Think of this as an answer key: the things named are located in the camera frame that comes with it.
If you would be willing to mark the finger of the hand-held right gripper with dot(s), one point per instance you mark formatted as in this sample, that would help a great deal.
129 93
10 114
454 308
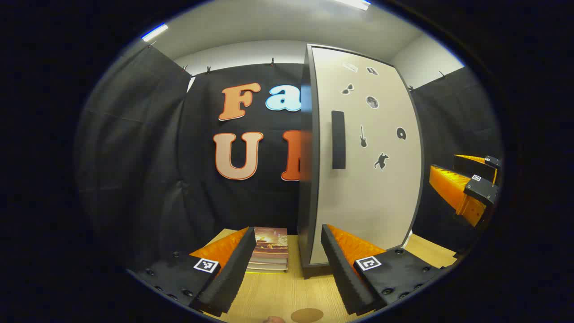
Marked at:
471 166
448 184

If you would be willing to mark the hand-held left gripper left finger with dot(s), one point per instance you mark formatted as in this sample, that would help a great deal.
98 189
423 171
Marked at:
235 269

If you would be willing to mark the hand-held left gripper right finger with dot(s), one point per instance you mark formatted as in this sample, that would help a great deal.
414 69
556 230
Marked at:
338 269

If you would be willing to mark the round brown coaster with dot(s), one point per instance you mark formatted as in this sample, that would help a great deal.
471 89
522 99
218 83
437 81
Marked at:
307 315

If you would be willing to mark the grey cabinet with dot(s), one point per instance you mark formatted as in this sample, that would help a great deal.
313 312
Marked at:
309 179

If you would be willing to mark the stack of books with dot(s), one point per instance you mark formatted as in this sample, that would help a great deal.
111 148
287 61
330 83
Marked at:
271 251

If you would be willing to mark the black backdrop cloth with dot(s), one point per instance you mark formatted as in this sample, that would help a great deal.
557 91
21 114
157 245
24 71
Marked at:
134 157

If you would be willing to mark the ceiling panel light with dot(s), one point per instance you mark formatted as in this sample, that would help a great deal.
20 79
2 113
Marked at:
354 3

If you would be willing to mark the ceiling strip light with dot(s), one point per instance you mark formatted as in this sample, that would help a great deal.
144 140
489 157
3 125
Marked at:
154 32

